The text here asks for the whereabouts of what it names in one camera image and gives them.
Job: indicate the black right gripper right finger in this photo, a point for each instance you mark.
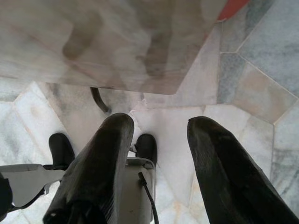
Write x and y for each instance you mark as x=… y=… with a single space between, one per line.
x=233 y=182

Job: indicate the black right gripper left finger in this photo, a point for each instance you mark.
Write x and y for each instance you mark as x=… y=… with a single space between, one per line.
x=98 y=168

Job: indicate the black robot left foot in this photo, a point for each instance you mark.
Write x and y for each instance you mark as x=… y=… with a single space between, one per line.
x=61 y=149

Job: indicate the black robot foot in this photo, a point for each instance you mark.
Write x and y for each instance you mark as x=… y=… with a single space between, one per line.
x=146 y=147
x=61 y=149

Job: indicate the silver robot right leg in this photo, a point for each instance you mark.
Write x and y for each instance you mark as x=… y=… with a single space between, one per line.
x=133 y=198

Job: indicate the black robot right foot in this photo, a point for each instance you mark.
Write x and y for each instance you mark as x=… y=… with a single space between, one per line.
x=146 y=147

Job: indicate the black board stand leg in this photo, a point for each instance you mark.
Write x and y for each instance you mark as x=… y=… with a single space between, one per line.
x=99 y=102

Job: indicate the red cushion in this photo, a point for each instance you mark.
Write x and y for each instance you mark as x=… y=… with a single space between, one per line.
x=233 y=9

